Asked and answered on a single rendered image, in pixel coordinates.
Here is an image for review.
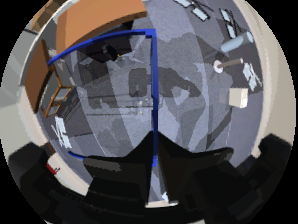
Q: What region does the pale blue tapered cylinder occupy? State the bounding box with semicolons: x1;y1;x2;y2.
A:
221;32;253;53

